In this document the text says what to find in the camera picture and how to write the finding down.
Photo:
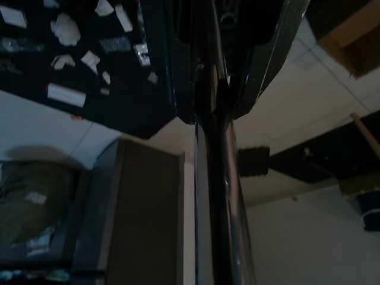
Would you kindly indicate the wooden table leg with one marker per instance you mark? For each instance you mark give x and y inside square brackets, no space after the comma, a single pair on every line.
[363,133]

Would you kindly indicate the white paper scrap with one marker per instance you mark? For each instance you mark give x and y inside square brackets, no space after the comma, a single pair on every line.
[106,77]
[104,7]
[90,60]
[62,61]

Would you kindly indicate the grey refrigerator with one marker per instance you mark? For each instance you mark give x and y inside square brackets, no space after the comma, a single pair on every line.
[142,222]

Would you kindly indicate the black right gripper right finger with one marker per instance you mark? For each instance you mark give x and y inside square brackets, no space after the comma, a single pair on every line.
[261,53]

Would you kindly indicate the white crumpled tissue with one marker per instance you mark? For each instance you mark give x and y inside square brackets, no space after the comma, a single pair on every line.
[65,29]

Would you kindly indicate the small clear plastic bottle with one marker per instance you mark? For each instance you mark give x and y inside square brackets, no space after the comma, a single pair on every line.
[20,44]

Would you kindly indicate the open cardboard box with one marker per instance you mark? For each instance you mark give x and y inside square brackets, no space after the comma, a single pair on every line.
[356,44]

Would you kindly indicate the small red item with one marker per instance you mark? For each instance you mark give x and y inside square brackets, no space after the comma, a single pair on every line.
[77,116]

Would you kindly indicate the dark blue bin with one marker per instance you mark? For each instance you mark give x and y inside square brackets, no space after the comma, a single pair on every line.
[371,207]

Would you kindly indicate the white paper strip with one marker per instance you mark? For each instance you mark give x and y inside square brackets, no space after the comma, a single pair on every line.
[124,17]

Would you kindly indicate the metal pole broom white head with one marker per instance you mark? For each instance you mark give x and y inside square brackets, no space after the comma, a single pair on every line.
[219,207]

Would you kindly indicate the small white box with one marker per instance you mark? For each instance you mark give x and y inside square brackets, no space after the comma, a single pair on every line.
[12,16]

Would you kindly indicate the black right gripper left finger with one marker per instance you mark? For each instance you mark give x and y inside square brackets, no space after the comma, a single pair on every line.
[184,59]

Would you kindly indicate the shiny foil packet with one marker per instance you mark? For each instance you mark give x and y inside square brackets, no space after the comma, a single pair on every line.
[142,55]

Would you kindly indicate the grey mesh pouch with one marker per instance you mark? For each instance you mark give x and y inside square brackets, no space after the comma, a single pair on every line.
[115,44]

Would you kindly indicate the white rectangular box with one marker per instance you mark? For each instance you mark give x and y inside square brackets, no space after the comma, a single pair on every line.
[66,95]

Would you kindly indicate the large black floor mat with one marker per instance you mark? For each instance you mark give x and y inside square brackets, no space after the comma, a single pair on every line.
[124,98]

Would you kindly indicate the large green sack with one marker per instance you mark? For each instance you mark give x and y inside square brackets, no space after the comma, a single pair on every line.
[29,193]

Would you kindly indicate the wide black foam mat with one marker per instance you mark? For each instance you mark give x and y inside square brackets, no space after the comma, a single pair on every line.
[326,160]

